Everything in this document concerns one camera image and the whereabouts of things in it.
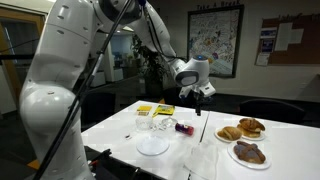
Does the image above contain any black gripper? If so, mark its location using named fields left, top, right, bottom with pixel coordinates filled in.
left=188, top=84, right=205, bottom=117

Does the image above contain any white paper napkin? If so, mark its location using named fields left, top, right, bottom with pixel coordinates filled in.
left=184, top=141, right=220, bottom=180

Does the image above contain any white round plate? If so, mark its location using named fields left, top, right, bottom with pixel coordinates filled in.
left=227, top=141, right=272, bottom=171
left=237, top=128, right=267, bottom=142
left=136, top=134, right=171, bottom=157
left=214, top=128, right=244, bottom=144

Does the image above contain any small clear glass bowl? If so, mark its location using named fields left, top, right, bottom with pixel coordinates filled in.
left=162, top=116, right=179, bottom=129

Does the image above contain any large white paper sheet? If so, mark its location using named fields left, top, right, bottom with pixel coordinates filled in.
left=274, top=22, right=305, bottom=52

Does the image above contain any framed colourful poster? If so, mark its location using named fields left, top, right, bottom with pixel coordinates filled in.
left=186, top=4, right=245, bottom=79

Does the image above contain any purple container with red lid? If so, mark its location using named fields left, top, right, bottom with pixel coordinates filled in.
left=174, top=122, right=195, bottom=136

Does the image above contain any blue flyer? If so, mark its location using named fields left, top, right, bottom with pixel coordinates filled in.
left=260, top=39, right=276, bottom=54
left=259, top=27, right=278, bottom=40

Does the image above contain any green potted plant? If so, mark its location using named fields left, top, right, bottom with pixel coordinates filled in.
left=130, top=34, right=172, bottom=95

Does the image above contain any orange handled clamp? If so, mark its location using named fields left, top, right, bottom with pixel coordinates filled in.
left=87, top=148, right=113, bottom=168

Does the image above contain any yellow sticky note pad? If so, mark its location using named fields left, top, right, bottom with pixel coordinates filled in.
left=136, top=105, right=153, bottom=113

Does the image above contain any green yellow crayon box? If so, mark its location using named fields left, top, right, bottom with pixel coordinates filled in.
left=152, top=104, right=176, bottom=118

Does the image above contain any golden croissant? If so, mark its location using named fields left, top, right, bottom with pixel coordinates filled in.
left=236, top=124, right=262, bottom=139
left=238, top=117, right=266, bottom=133

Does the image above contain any black tripod pole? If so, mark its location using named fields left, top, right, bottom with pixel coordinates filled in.
left=33, top=0, right=135, bottom=180

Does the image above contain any small white paper sheet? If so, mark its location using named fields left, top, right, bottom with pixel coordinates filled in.
left=255, top=52, right=271, bottom=67

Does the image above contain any small clear glass piece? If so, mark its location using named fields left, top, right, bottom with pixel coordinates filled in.
left=152, top=121, right=167, bottom=132

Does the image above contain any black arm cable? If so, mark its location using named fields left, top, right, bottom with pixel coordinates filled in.
left=142, top=0, right=179, bottom=62

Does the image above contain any dark chocolate bread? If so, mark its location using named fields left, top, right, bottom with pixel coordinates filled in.
left=233, top=140, right=267, bottom=165

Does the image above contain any brown cork board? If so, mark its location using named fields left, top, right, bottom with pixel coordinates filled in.
left=254, top=13, right=320, bottom=67

